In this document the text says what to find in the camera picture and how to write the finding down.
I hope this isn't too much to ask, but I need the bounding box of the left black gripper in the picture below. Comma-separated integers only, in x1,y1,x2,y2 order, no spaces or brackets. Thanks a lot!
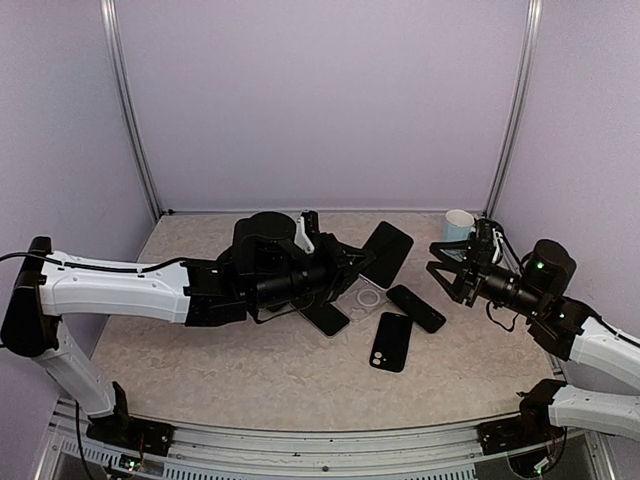
249,230,376,310

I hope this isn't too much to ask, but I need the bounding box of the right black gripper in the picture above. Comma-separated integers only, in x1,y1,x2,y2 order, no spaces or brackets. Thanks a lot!
428,237,547,319

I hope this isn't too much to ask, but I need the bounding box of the black phone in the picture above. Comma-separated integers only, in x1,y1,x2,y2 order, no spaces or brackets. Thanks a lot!
361,221,414,289

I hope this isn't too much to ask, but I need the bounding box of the clear phone case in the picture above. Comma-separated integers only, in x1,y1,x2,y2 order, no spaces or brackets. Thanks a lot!
334,283,388,323

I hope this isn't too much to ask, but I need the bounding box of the black case of phone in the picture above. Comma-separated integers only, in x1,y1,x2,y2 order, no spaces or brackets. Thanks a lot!
386,285,446,334
369,312,413,373

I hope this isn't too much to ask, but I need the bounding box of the phone from clear case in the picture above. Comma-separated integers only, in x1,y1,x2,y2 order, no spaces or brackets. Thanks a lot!
299,304,350,338

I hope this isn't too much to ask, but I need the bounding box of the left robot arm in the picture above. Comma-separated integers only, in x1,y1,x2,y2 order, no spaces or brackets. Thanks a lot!
1,211,375,445

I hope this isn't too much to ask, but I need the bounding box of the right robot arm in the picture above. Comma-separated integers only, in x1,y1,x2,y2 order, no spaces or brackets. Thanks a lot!
426,239,639,444

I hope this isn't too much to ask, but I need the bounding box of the light blue mug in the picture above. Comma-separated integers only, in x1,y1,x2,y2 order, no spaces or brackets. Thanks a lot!
443,209,475,242

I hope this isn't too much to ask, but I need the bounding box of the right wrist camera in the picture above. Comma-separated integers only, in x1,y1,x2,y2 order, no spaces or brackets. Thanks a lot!
475,218,506,265

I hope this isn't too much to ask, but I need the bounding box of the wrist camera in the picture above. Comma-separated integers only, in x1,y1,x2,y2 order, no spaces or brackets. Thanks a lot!
475,218,506,265
294,210,319,255

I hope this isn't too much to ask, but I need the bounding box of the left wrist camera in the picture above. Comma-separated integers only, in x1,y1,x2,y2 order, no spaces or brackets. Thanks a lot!
294,210,319,255

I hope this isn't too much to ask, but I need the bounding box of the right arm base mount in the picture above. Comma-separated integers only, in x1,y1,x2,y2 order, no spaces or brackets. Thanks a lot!
476,416,564,456

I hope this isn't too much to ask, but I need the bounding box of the right aluminium frame post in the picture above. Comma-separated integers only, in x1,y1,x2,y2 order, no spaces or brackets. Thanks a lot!
483,0,543,218

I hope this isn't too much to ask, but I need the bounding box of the aluminium frame post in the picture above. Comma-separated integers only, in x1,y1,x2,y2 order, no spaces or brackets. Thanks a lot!
100,0,163,222
483,0,543,218

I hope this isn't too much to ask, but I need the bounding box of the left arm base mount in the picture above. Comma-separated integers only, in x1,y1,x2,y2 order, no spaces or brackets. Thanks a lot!
86,416,175,457

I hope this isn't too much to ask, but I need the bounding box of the left aluminium frame post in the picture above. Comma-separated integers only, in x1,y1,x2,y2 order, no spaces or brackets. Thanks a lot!
100,0,163,222

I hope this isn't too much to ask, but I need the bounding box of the front aluminium rail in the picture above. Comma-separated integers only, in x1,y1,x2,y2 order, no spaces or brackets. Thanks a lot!
34,424,616,480

